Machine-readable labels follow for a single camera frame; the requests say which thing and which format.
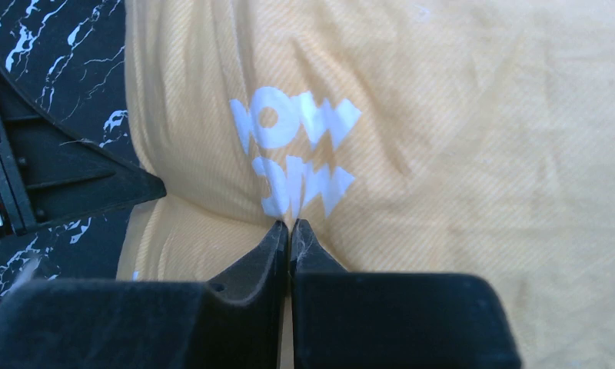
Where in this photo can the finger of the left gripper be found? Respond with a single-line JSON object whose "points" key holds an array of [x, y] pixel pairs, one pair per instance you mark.
{"points": [[49, 175]]}

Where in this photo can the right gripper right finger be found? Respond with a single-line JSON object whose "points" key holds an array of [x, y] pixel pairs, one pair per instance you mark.
{"points": [[346, 319]]}

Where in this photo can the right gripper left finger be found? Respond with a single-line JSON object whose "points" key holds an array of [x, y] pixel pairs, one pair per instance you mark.
{"points": [[231, 321]]}

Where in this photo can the blue and yellow pillowcase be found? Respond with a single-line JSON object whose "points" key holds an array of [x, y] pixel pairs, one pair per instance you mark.
{"points": [[460, 136]]}

